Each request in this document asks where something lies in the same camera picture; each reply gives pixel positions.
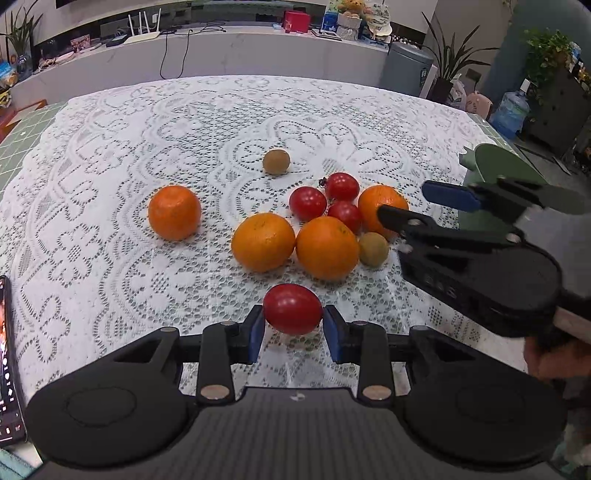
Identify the red box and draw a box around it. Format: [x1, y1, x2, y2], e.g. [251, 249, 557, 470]
[283, 11, 315, 34]

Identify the green plastic bowl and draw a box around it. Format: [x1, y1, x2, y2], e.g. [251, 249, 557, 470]
[455, 143, 591, 234]

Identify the plush toy in pot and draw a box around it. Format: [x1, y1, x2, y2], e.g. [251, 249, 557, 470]
[336, 0, 371, 41]

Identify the blue water bottle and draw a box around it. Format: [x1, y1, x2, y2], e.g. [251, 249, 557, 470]
[491, 90, 531, 141]

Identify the brown kiwi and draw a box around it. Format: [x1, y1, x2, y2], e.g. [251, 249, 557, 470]
[263, 149, 291, 175]
[358, 232, 389, 267]

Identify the orange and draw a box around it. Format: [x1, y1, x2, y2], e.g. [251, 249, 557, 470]
[295, 216, 360, 281]
[358, 185, 410, 241]
[231, 212, 296, 273]
[148, 185, 202, 241]

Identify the red tomato with dark stem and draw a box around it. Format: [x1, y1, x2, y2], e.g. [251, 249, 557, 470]
[318, 172, 360, 202]

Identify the long-leaf potted plant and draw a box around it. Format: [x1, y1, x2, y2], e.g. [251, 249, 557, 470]
[420, 11, 500, 104]

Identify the smartphone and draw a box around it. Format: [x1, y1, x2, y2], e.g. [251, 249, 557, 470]
[0, 275, 28, 448]

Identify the person's right hand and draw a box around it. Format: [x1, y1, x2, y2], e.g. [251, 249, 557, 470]
[524, 339, 591, 385]

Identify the grey trash can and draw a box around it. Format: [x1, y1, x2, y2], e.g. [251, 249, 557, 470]
[379, 41, 435, 97]

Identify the leafy green plant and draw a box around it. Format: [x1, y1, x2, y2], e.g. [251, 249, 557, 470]
[524, 28, 583, 104]

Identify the white media console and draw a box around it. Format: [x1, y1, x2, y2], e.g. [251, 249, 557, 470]
[9, 24, 389, 108]

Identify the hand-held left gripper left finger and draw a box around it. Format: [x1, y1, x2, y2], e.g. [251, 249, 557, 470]
[113, 305, 267, 407]

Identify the dark cabinet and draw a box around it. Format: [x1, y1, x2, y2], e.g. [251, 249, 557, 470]
[522, 69, 591, 158]

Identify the potted plant in glass vase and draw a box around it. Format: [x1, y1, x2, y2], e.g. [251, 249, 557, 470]
[0, 9, 43, 80]

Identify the white router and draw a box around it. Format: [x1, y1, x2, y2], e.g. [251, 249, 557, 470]
[127, 8, 163, 45]

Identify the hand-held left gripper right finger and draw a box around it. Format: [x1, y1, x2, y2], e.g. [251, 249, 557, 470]
[322, 305, 478, 407]

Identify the white plastic bag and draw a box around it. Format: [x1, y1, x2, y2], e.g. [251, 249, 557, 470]
[445, 78, 468, 110]

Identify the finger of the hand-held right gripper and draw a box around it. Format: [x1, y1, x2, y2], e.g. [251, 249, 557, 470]
[376, 205, 526, 254]
[421, 176, 557, 219]

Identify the black cable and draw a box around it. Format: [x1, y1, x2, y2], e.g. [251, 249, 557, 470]
[159, 27, 227, 79]

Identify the round paper fan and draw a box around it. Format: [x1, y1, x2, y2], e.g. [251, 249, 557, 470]
[365, 4, 394, 38]

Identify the white lace tablecloth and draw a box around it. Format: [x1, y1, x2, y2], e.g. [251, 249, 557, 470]
[0, 74, 532, 404]

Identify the pink container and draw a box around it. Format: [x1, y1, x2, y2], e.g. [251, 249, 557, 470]
[465, 91, 493, 116]

